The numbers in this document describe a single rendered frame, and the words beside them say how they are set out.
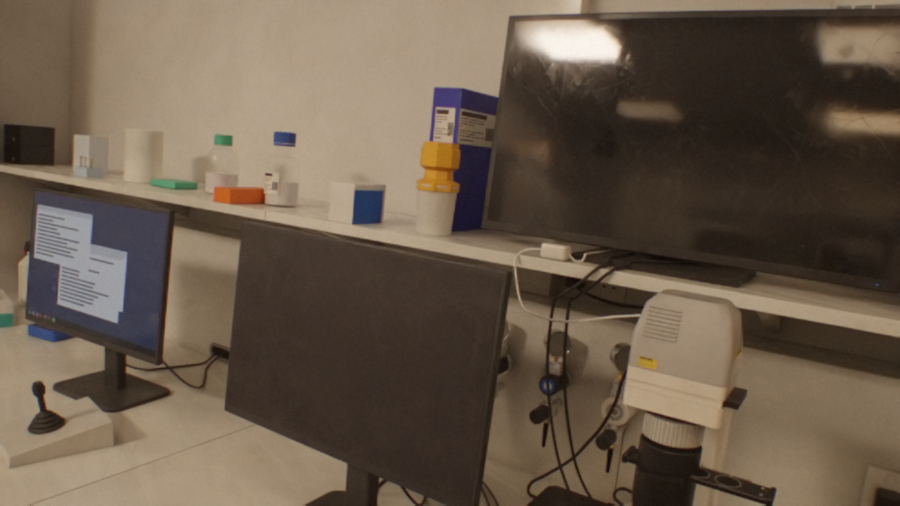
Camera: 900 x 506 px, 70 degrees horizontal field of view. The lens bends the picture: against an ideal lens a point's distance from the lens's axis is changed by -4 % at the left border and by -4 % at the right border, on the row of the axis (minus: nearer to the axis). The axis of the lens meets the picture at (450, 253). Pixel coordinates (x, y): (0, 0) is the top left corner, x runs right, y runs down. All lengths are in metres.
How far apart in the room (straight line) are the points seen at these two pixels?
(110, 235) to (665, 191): 1.24
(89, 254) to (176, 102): 0.84
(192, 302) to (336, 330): 1.17
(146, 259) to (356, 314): 0.70
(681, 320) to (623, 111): 0.57
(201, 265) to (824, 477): 1.70
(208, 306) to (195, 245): 0.19
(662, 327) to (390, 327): 0.43
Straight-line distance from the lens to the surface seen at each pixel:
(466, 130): 1.42
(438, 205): 1.30
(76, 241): 1.83
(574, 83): 1.26
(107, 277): 1.74
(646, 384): 0.75
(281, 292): 1.15
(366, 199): 1.42
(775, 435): 1.35
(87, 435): 1.58
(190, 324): 2.22
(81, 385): 1.93
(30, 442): 1.59
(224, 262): 2.05
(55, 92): 3.06
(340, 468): 1.48
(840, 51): 1.18
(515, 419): 1.50
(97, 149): 2.46
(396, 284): 0.99
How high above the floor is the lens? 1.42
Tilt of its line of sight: 8 degrees down
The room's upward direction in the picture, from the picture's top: 5 degrees clockwise
